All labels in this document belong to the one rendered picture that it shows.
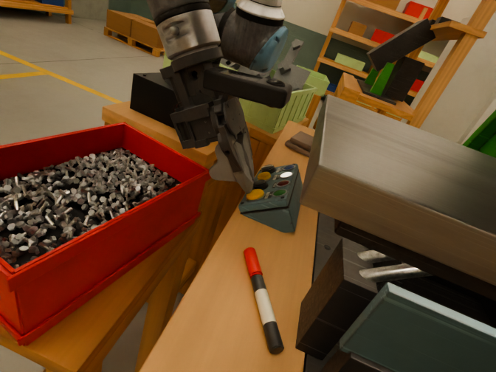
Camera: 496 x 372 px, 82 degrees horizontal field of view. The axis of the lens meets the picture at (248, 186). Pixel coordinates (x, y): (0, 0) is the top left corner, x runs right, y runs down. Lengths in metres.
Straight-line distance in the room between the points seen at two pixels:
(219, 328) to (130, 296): 0.17
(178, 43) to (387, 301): 0.35
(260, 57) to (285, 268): 0.51
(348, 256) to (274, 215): 0.18
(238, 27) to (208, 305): 0.61
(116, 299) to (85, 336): 0.06
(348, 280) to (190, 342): 0.15
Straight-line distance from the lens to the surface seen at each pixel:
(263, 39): 0.74
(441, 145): 0.24
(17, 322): 0.40
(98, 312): 0.44
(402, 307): 0.24
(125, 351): 1.31
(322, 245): 0.48
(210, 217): 1.11
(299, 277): 0.40
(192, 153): 0.73
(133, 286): 0.46
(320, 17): 7.50
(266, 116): 1.18
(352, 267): 0.28
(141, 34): 6.12
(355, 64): 6.93
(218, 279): 0.36
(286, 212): 0.44
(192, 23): 0.40
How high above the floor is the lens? 1.17
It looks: 30 degrees down
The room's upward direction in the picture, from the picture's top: 20 degrees clockwise
